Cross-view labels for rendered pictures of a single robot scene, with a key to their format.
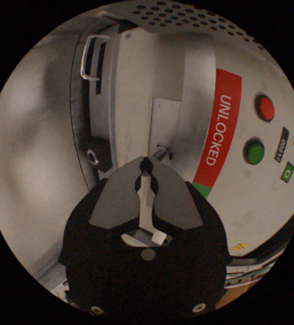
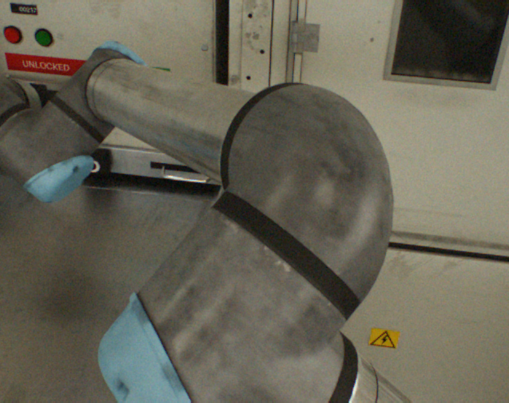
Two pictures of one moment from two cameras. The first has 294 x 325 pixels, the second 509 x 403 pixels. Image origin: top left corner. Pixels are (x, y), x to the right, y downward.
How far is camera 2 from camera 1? 1.23 m
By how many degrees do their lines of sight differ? 40
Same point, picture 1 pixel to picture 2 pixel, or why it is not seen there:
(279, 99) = not seen: outside the picture
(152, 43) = not seen: outside the picture
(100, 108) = not seen: hidden behind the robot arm
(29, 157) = (51, 216)
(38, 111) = (26, 200)
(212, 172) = (73, 64)
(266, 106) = (10, 37)
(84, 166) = (115, 187)
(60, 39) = not seen: outside the picture
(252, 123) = (29, 43)
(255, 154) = (42, 40)
